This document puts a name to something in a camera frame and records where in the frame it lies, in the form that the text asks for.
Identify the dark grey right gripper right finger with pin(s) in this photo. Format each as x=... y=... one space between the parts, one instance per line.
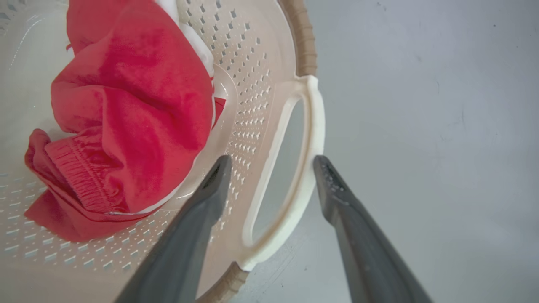
x=366 y=248

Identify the red garment with elastic waistband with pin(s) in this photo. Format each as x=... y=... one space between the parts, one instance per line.
x=134 y=122

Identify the white garment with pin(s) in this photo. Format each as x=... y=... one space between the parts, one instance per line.
x=198 y=46

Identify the beige perforated plastic laundry basket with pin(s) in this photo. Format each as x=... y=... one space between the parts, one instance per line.
x=252 y=105

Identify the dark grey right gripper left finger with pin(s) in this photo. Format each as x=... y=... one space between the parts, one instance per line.
x=181 y=248

